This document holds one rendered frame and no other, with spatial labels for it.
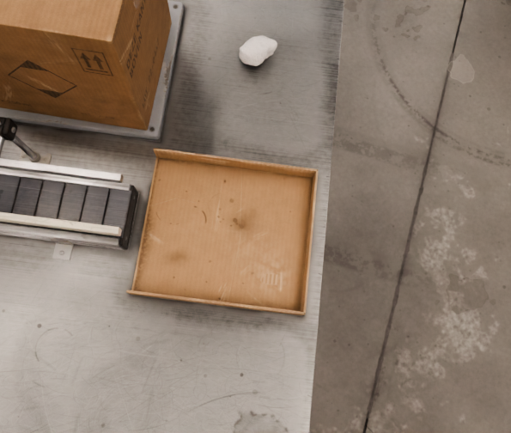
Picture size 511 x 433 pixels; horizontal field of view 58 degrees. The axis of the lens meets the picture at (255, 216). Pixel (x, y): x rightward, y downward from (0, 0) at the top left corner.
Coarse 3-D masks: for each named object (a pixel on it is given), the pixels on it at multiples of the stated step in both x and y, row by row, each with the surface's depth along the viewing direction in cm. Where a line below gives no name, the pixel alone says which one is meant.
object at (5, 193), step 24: (0, 192) 78; (24, 192) 79; (48, 192) 79; (72, 192) 79; (96, 192) 79; (120, 192) 80; (48, 216) 78; (72, 216) 78; (96, 216) 78; (120, 216) 78
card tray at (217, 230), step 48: (192, 192) 85; (240, 192) 86; (288, 192) 86; (144, 240) 82; (192, 240) 83; (240, 240) 83; (288, 240) 84; (144, 288) 80; (192, 288) 81; (240, 288) 81; (288, 288) 82
